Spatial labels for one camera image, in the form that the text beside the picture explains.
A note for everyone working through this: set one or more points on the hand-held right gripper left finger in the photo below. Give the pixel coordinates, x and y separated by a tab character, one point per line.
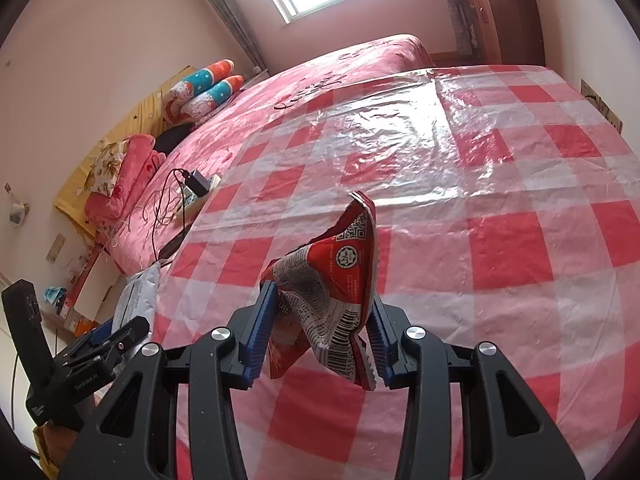
262	330

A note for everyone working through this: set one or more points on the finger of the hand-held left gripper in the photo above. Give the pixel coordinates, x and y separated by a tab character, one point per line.
103	328
130	332

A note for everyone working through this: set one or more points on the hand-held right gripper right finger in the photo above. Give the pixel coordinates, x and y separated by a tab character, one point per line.
379	345

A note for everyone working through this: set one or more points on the white plastic bag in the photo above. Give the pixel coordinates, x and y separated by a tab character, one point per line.
137	292

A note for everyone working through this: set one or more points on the red snack wrapper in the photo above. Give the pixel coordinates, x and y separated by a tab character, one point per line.
330	280

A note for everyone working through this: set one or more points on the white red nightstand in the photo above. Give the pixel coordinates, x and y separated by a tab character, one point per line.
90	285

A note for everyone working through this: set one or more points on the blue item on nightstand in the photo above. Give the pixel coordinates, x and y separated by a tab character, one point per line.
52	293

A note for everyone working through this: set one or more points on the black phone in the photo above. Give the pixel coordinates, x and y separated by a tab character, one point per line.
172	246

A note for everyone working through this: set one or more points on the white power strip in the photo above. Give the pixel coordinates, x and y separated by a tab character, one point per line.
197	202

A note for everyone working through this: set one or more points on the floral pillow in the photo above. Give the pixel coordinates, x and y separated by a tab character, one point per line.
107	167

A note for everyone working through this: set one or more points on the black charger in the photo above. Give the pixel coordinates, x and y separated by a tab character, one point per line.
197	182

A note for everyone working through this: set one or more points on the red white checked tablecloth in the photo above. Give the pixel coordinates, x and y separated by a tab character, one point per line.
500	235

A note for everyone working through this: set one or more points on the pink floral pillows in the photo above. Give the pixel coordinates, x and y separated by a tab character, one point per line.
142	160

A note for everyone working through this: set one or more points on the dark cloth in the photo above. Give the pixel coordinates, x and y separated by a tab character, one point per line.
172	139

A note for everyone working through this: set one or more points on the wooden headboard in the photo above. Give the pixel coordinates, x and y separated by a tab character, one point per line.
130	115

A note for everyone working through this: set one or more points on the pink bed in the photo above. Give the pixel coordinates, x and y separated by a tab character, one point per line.
300	80

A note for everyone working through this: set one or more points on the lace curtain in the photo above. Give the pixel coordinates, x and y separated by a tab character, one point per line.
457	15

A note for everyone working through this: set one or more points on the brown wooden cabinet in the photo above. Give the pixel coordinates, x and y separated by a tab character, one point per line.
510	10

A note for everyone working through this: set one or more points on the wall switch plate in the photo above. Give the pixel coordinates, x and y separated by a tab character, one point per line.
56	248

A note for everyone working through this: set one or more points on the wall ornament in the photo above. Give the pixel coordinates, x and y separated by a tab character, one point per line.
17	210

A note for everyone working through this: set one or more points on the beige wall socket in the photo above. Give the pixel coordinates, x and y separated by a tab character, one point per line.
602	105

